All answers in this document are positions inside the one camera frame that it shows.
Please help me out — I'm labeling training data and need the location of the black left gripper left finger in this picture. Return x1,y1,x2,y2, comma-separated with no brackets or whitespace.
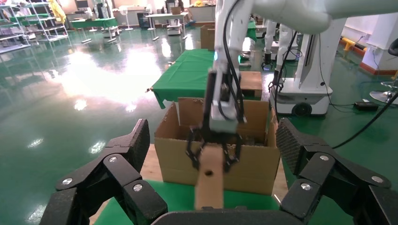
38,118,168,225

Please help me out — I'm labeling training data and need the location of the metal storage shelf rack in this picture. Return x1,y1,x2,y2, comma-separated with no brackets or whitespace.
0,0,69,55

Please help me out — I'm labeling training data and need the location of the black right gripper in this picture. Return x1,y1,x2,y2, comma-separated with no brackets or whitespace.
185,70,244,173

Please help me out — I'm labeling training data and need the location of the black floor cable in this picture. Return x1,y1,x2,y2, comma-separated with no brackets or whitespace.
331,91,398,150

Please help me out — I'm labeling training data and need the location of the black camera cable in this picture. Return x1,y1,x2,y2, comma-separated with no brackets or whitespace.
217,0,246,123

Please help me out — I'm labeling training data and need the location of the chrome base stool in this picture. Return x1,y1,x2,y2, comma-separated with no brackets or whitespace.
369,38,398,105

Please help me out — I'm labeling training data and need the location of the distant white robot base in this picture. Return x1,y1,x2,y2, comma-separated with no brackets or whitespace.
166,23,184,36

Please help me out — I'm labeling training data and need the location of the white work table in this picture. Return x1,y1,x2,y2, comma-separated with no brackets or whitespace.
145,12,189,41

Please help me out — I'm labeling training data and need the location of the distant open cardboard carton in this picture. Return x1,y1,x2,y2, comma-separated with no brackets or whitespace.
199,24,216,52

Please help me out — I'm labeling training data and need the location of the small brown cardboard box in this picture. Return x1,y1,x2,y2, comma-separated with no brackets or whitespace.
194,144,225,210

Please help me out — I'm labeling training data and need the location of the white standing fan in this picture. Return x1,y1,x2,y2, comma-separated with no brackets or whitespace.
119,5,134,32

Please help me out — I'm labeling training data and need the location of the large open cardboard carton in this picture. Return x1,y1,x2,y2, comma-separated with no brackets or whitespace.
153,97,282,196

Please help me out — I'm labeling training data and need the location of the yellow hanging garment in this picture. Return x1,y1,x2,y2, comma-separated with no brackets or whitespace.
49,0,68,25

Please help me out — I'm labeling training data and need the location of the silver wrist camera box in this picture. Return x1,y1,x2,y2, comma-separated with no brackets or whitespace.
210,70,247,134

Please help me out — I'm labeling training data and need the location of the distant green covered table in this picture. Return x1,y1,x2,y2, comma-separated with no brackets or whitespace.
69,17,119,32

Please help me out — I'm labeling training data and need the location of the green table cloth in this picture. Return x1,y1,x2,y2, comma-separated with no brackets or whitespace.
93,179,281,225

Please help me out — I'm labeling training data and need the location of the yellow floor barrier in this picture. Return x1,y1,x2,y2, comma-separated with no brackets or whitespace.
340,37,357,53

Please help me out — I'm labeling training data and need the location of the closed brown cardboard box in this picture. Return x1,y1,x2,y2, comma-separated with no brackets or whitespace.
239,71,263,98

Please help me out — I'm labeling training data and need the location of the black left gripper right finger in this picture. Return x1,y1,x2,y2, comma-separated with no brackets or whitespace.
275,117,398,225

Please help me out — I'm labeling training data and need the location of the black power adapter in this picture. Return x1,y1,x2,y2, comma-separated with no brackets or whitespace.
353,101,379,112

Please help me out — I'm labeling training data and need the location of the white neighbour robot body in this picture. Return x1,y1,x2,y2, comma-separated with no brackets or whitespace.
268,17,347,117

